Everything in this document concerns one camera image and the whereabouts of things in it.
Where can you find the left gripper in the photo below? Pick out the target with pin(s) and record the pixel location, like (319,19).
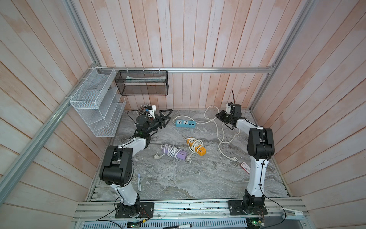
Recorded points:
(161,120)

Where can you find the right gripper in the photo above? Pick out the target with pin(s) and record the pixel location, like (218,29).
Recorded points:
(224,115)

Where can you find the orange power strip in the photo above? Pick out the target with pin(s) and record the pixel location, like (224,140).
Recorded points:
(196,146)

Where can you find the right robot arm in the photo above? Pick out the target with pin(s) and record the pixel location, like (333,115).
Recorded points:
(260,147)

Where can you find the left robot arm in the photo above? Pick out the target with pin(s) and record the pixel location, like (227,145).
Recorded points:
(117,167)

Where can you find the purple power strip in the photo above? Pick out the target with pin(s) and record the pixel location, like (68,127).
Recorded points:
(173,151)

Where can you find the bundle of pencils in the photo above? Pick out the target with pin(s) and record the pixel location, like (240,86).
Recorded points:
(143,109)

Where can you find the black mesh basket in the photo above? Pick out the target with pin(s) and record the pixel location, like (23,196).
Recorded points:
(142,82)

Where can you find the pink white card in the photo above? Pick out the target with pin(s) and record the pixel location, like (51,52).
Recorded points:
(245,167)

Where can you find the black marker pen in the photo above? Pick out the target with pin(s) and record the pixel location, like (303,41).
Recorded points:
(185,226)

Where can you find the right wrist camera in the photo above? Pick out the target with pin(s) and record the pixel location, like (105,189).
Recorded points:
(229,108)

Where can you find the horizontal aluminium wall rail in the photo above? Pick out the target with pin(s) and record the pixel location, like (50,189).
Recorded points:
(196,69)

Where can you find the white wire mesh shelf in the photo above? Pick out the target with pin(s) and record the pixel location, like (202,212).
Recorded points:
(98,102)

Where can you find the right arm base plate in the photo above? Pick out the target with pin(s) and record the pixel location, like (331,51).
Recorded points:
(243,207)

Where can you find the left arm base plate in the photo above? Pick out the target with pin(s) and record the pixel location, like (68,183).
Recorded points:
(143,210)

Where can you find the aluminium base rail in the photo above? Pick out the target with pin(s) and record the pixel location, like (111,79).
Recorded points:
(280,213)

